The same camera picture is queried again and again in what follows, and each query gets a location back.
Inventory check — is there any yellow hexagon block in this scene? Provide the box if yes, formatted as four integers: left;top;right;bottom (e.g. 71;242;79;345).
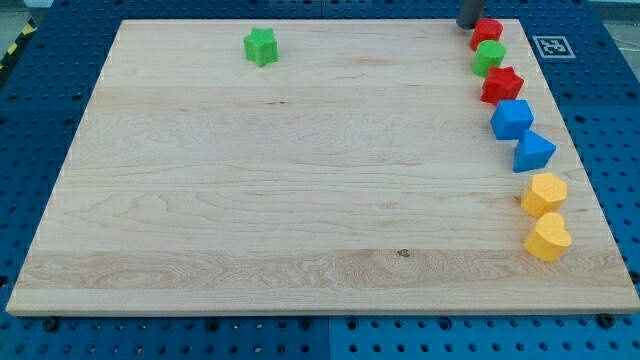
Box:
520;173;568;218

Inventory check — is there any white fiducial marker tag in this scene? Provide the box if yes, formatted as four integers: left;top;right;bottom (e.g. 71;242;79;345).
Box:
533;35;575;59

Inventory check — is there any blue triangle block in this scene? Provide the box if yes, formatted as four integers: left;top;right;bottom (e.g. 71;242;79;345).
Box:
513;129;556;173

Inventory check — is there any yellow heart block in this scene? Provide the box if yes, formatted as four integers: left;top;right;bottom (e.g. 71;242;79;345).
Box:
524;212;573;262

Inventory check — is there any blue cube block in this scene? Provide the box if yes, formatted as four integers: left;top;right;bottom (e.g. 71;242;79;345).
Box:
490;100;534;140

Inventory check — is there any yellow black hazard tape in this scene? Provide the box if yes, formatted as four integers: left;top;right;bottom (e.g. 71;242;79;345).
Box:
1;17;37;72

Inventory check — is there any green cylinder block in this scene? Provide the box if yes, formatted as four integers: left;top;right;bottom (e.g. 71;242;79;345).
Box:
471;40;506;77

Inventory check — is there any light wooden board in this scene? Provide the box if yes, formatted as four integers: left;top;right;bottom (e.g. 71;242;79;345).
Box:
7;19;639;316

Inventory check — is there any red cylinder block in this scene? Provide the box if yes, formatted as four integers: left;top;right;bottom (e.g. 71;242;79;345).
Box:
470;18;504;51

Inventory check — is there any red star block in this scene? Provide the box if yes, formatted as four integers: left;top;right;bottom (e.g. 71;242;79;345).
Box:
480;67;525;105

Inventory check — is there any green star block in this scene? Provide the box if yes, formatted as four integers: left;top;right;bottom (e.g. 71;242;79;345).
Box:
244;27;279;67

